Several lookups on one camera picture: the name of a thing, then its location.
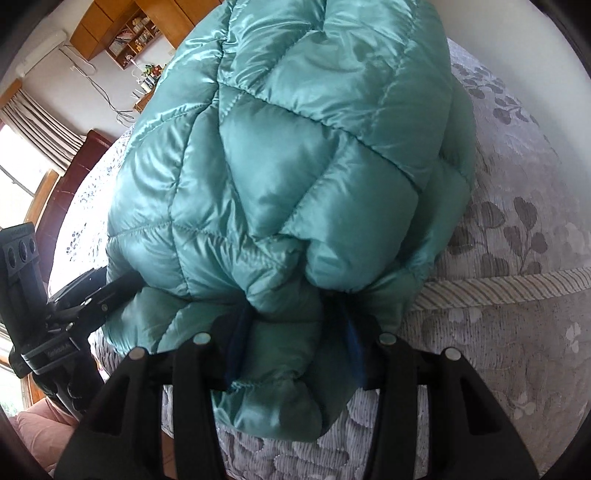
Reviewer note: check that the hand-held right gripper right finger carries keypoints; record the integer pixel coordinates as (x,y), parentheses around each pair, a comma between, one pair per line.
(356,346)

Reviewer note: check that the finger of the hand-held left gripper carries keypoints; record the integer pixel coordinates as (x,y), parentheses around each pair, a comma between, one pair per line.
(101,295)

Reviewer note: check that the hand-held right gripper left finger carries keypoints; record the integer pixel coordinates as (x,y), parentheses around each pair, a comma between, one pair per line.
(236,350)

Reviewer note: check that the teal quilted puffer jacket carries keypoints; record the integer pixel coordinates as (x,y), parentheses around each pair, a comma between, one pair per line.
(295,161)

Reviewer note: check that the person's left hand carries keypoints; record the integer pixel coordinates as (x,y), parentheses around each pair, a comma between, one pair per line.
(69,387)

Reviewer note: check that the dark wooden headboard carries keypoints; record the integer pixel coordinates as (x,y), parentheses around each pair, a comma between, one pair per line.
(71,184)

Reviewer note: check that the person's pink trousers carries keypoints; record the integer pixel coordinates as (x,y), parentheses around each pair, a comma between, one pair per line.
(46,417)

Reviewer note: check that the striped beige curtain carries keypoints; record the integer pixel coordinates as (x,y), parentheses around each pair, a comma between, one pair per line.
(44,127)

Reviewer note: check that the bed with floral bedspread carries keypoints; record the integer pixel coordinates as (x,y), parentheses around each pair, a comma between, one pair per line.
(508,369)

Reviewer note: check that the white air conditioner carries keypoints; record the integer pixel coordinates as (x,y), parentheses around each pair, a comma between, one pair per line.
(44,53)

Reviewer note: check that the toys on desk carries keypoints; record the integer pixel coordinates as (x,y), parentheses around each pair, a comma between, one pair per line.
(150,74)

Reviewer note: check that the wooden bookshelf with books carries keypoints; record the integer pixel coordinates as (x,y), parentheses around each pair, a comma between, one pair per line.
(134,39)

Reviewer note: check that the wooden wall cabinet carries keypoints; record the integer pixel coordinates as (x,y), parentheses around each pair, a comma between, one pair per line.
(120,18)

